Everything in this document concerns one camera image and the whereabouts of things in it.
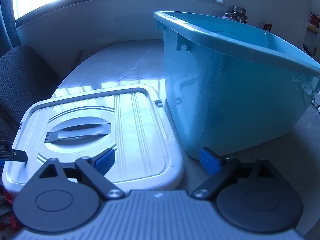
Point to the white storage bin lid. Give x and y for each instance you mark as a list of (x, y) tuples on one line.
[(137, 135)]

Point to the grey knit covered chair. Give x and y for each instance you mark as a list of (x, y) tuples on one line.
[(22, 85), (3, 205)]

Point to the steel thermos flask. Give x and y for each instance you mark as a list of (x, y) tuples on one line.
[(240, 13)]

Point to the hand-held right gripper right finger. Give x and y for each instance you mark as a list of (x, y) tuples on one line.
[(210, 163)]

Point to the blue plastic storage bin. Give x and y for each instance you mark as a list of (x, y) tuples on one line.
[(225, 92)]

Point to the small red wall item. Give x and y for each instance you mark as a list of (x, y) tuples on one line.
[(268, 27)]

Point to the blue curtain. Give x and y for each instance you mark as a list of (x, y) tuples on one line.
[(7, 17)]

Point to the red shelf decoration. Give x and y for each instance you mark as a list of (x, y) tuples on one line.
[(315, 18)]

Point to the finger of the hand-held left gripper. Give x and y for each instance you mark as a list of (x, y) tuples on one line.
[(21, 155)]

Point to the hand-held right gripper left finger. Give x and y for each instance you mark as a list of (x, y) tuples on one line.
[(105, 161)]

